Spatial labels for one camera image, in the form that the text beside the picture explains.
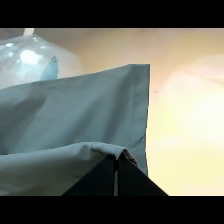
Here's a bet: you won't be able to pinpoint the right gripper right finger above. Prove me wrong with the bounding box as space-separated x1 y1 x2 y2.
116 152 168 197

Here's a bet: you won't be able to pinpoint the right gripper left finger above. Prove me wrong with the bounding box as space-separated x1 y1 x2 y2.
61 155 117 197

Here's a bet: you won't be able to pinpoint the grey-brown pants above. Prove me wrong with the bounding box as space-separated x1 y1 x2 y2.
0 63 151 197

